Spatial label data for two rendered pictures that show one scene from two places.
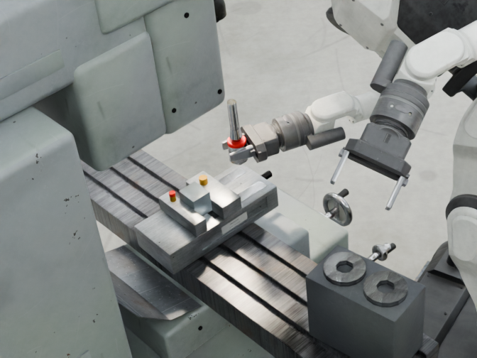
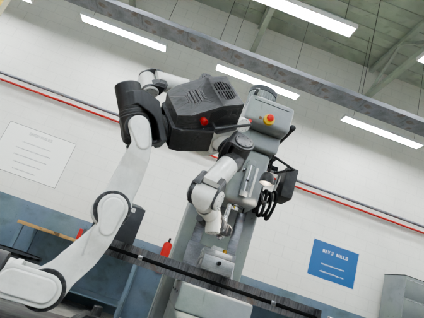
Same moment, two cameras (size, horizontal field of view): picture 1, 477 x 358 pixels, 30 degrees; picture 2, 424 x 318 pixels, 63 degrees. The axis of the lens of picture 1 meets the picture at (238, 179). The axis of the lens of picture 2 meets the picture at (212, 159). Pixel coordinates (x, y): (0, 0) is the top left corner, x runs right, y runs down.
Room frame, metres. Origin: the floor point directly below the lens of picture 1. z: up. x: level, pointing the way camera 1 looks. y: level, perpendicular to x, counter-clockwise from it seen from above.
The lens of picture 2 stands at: (2.63, -1.55, 0.86)
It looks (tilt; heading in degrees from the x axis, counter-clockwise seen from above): 19 degrees up; 125
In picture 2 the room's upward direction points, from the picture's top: 19 degrees clockwise
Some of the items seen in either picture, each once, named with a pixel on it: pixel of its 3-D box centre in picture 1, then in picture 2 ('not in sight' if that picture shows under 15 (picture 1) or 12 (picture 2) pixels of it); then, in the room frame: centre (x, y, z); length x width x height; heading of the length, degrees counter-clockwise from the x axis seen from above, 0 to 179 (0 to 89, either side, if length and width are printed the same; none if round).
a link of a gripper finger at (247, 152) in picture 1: (242, 155); not in sight; (1.72, -0.02, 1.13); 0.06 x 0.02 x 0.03; 107
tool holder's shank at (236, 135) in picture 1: (233, 121); (226, 214); (1.75, -0.01, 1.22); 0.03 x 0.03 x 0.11
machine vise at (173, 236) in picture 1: (206, 209); (214, 262); (1.70, 0.09, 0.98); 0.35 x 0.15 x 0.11; 126
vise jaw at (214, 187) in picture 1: (213, 194); (216, 255); (1.72, 0.07, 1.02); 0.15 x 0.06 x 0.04; 36
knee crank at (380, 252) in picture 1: (370, 259); not in sight; (1.92, -0.37, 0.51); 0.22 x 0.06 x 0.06; 128
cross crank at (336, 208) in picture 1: (329, 215); not in sight; (2.02, -0.26, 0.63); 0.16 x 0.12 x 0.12; 128
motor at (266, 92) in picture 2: not in sight; (257, 111); (1.55, 0.32, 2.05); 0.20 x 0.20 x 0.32
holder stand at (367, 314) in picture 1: (365, 309); (118, 219); (1.27, -0.23, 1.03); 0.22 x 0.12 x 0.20; 46
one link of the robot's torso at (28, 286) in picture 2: not in sight; (31, 283); (1.46, -0.69, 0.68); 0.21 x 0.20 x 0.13; 52
